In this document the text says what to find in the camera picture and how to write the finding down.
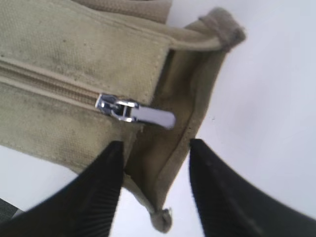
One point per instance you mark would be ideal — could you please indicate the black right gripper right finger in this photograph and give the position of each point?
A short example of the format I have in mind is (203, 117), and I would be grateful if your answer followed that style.
(229, 206)

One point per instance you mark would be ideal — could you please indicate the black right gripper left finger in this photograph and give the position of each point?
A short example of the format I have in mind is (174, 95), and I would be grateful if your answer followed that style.
(84, 208)

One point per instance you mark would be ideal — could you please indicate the silver zipper pull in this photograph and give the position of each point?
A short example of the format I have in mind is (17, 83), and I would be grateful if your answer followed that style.
(134, 112)

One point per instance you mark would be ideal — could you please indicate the yellow canvas bag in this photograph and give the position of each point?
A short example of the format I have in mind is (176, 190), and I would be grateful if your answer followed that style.
(58, 56)

